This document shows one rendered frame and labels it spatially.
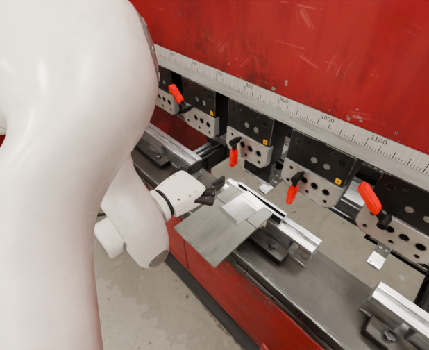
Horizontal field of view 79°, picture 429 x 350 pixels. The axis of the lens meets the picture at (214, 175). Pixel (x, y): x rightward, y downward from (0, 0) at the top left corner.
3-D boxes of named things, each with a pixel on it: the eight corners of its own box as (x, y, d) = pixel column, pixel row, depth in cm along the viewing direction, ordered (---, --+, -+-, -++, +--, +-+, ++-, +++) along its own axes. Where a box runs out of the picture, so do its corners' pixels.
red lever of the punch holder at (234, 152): (227, 166, 78) (228, 139, 71) (236, 160, 80) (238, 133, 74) (231, 169, 77) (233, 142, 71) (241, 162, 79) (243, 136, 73)
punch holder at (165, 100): (151, 102, 102) (143, 58, 90) (169, 95, 106) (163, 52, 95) (175, 117, 94) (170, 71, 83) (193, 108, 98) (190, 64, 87)
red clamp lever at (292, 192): (283, 203, 68) (291, 176, 61) (292, 195, 70) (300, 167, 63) (289, 207, 67) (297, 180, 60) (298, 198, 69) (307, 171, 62)
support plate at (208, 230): (173, 229, 81) (173, 227, 81) (231, 186, 95) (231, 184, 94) (214, 268, 72) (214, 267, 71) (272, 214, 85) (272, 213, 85)
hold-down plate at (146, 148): (126, 142, 133) (125, 137, 131) (135, 137, 136) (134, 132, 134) (161, 170, 118) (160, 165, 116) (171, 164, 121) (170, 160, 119)
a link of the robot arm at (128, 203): (160, 149, 36) (179, 254, 58) (104, 104, 44) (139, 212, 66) (98, 182, 32) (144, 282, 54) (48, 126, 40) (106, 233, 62)
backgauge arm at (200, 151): (183, 172, 137) (180, 151, 127) (260, 125, 169) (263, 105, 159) (193, 180, 132) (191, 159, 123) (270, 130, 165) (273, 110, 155)
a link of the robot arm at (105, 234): (162, 212, 56) (139, 188, 61) (105, 251, 50) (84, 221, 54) (166, 233, 62) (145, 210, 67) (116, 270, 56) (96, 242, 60)
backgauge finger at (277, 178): (248, 185, 96) (249, 176, 92) (289, 154, 109) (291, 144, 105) (275, 204, 89) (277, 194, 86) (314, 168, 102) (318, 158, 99)
